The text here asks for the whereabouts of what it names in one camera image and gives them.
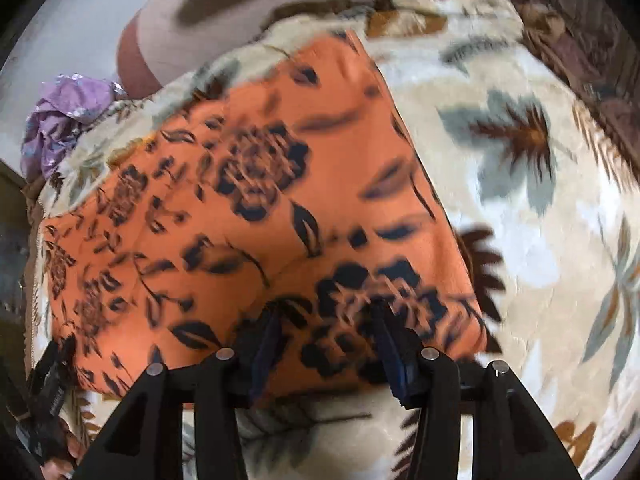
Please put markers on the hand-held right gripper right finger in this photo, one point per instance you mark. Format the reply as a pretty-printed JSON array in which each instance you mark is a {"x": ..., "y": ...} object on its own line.
[{"x": 395, "y": 360}]

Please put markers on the person's left hand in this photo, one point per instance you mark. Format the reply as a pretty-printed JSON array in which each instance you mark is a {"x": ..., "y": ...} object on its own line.
[{"x": 57, "y": 470}]

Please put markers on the purple floral cloth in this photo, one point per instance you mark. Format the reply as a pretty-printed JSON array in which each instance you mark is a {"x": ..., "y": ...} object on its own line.
[{"x": 65, "y": 115}]

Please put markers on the leaf print blanket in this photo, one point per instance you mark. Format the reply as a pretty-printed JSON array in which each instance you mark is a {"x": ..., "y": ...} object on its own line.
[{"x": 525, "y": 240}]

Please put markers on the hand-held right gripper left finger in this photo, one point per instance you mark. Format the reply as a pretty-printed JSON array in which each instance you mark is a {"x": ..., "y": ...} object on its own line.
[{"x": 265, "y": 360}]

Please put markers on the orange floral blouse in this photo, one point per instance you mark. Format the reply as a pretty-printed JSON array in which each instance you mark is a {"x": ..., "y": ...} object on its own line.
[{"x": 250, "y": 240}]

